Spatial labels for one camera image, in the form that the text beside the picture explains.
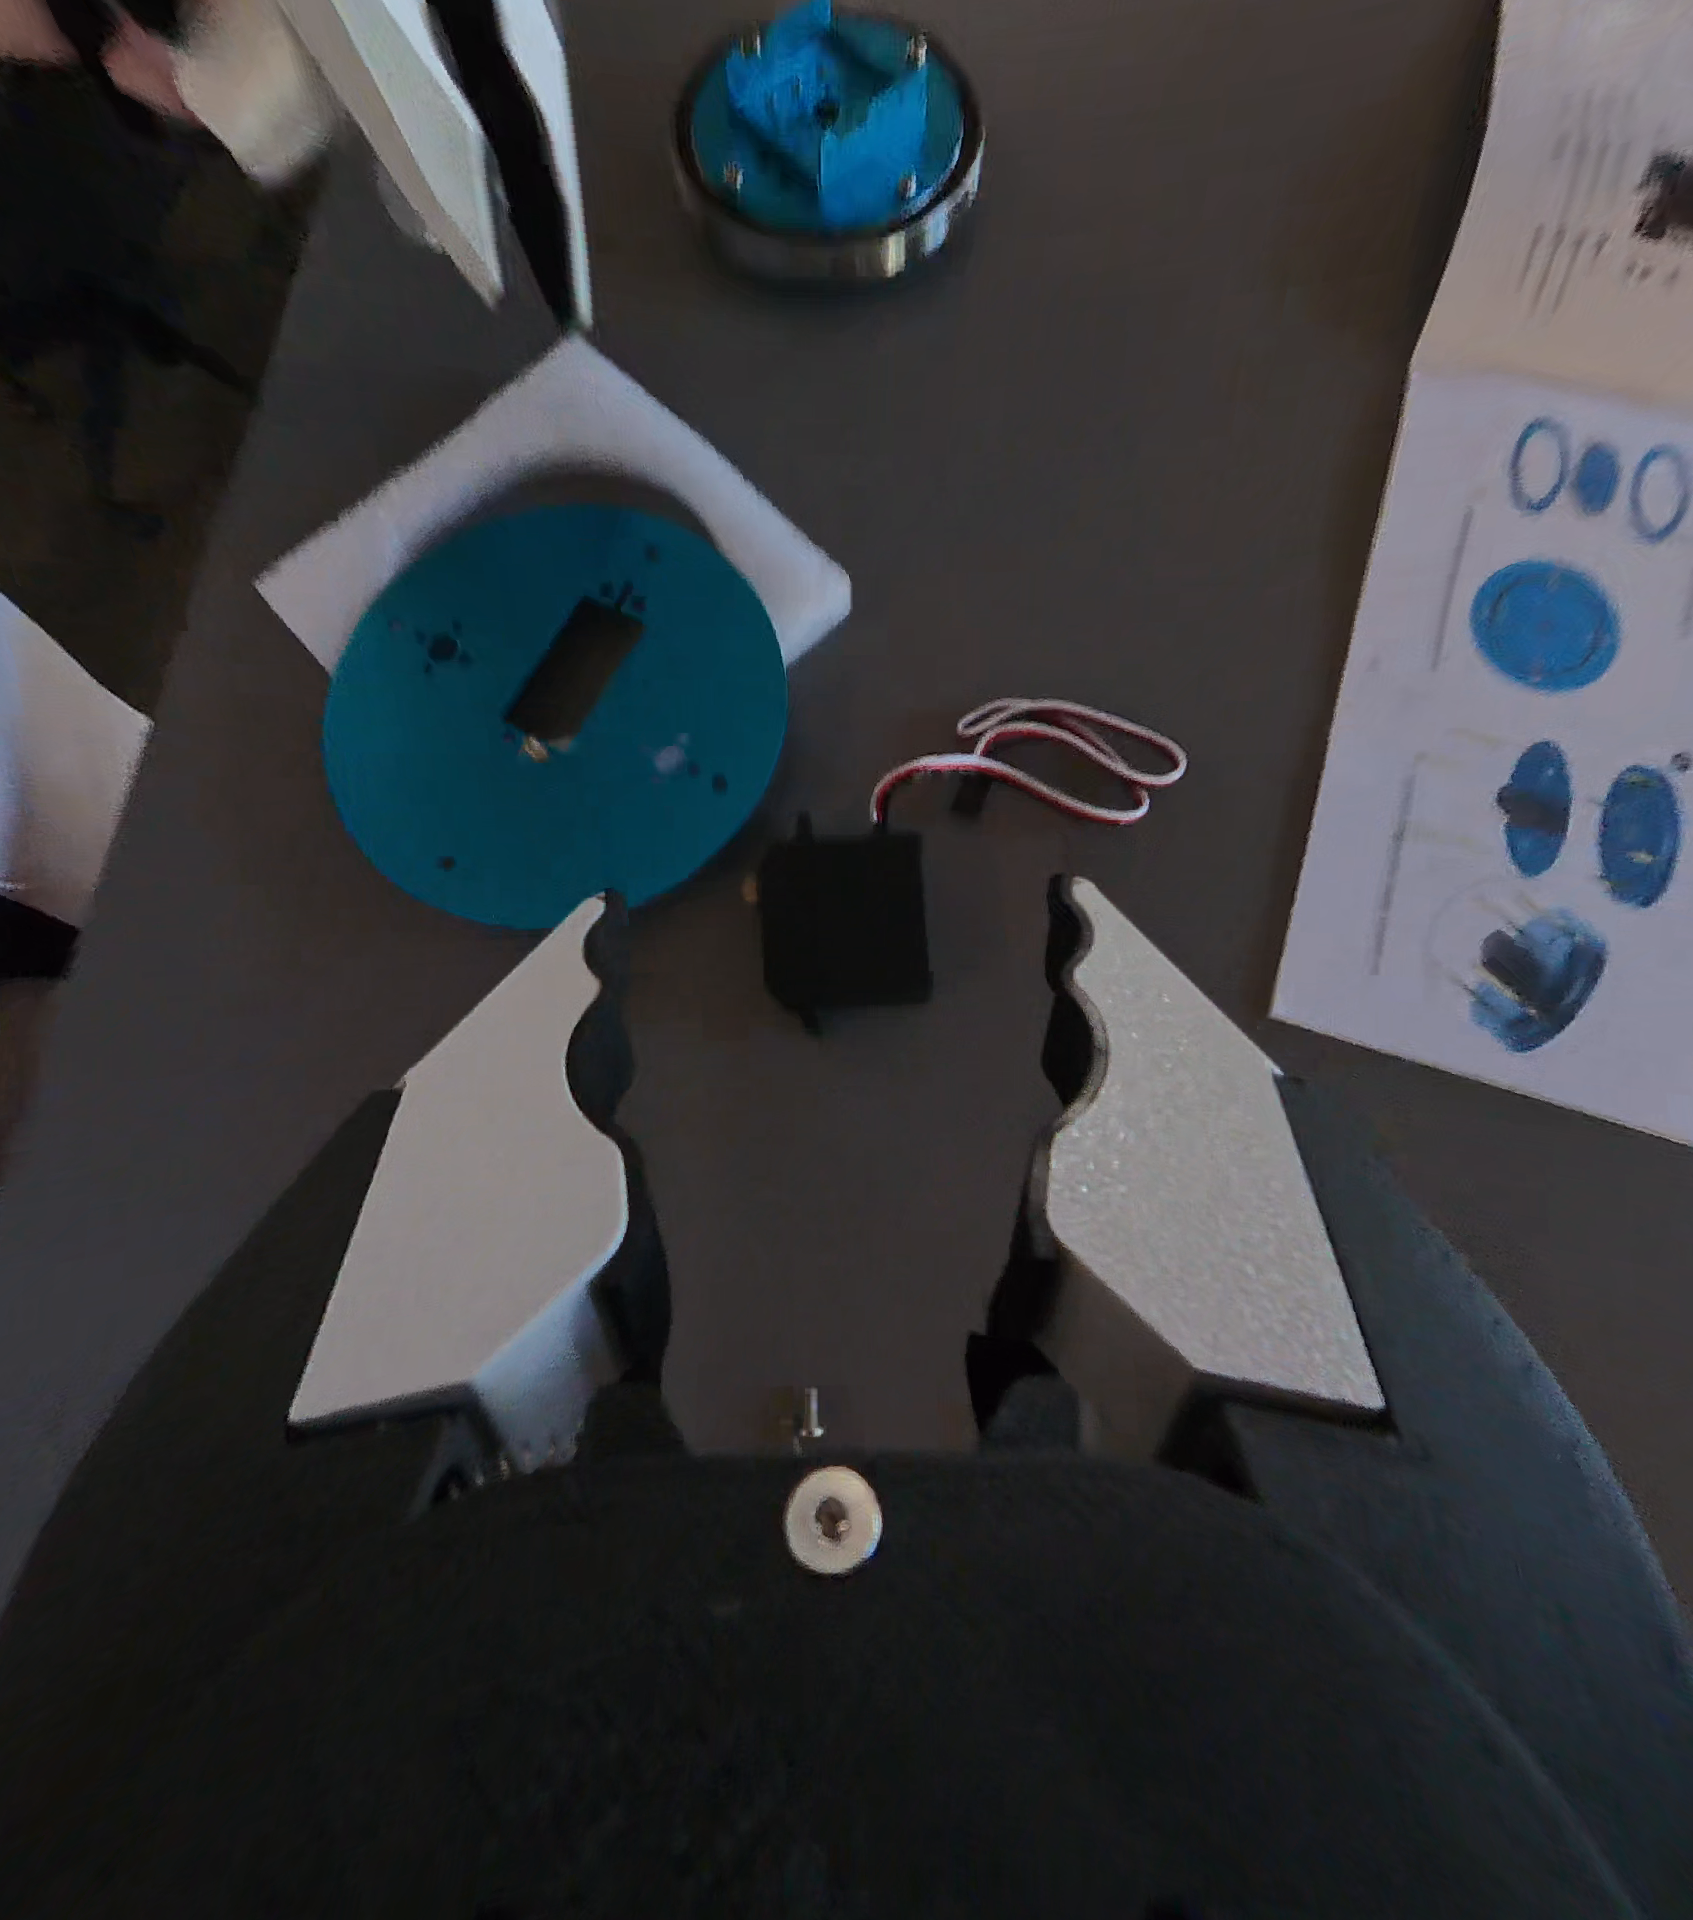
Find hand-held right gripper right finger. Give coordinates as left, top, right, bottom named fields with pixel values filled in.
left=969, top=874, right=1388, bottom=1464

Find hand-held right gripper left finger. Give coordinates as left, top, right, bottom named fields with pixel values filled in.
left=288, top=893, right=675, bottom=1481

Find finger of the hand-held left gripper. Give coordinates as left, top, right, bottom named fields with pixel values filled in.
left=279, top=0, right=508, bottom=307
left=433, top=0, right=597, bottom=333

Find blue round metal plate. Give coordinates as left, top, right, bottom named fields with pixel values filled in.
left=321, top=502, right=791, bottom=936

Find black servo motor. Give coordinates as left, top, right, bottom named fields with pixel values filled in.
left=748, top=817, right=935, bottom=1039

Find red white black servo cable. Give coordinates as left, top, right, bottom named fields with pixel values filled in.
left=869, top=696, right=1190, bottom=828

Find dark grey desk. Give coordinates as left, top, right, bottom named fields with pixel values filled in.
left=0, top=0, right=1693, bottom=1920

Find person's left hand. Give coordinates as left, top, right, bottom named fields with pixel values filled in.
left=92, top=23, right=213, bottom=127

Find white foam sheet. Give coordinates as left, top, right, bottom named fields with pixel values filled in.
left=252, top=333, right=854, bottom=753

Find silver round bearing base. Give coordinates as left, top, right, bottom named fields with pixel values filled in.
left=672, top=23, right=987, bottom=288

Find folded printed instruction sheet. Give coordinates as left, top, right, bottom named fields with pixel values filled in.
left=1269, top=0, right=1693, bottom=1181

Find blue metal bracket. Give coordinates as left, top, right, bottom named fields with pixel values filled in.
left=723, top=0, right=935, bottom=229

